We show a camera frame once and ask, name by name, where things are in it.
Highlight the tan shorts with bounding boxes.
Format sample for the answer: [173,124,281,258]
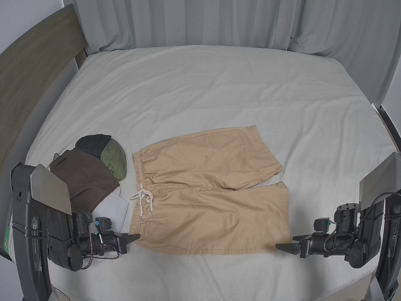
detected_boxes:
[128,125,289,256]

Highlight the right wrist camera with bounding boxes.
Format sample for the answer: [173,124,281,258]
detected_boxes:
[314,218,331,237]

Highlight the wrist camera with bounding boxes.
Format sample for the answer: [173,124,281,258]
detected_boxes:
[95,217,113,233]
[314,218,331,237]

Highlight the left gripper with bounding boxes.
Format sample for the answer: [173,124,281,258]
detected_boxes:
[100,233,128,254]

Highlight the pale green curtain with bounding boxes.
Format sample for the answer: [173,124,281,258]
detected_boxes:
[60,0,293,53]
[276,0,401,106]

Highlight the brown garment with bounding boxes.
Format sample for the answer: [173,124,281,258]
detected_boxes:
[49,149,121,214]

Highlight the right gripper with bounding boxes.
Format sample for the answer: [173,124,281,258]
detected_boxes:
[275,235,331,259]

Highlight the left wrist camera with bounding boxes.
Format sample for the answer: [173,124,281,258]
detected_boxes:
[95,217,113,233]

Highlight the white garment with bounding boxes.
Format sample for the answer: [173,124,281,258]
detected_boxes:
[82,188,131,263]

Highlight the black garment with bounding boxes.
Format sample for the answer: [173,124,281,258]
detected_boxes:
[76,134,113,158]

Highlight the green garment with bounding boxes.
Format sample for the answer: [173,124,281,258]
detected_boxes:
[100,138,128,182]

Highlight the bed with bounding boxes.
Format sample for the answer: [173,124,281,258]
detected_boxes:
[0,3,401,301]

